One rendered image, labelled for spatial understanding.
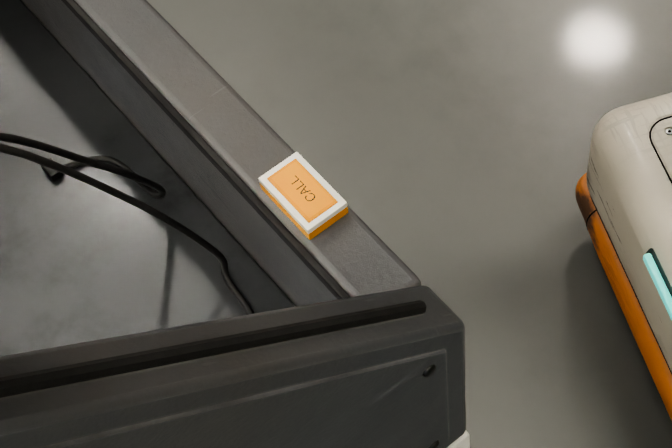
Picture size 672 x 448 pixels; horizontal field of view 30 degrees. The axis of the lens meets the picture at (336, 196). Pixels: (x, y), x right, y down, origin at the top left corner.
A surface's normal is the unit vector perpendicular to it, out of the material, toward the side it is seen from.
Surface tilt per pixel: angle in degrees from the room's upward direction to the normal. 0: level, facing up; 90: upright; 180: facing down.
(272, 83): 0
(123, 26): 0
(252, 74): 0
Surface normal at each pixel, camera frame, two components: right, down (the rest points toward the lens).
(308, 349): 0.47, -0.77
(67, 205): -0.09, -0.54
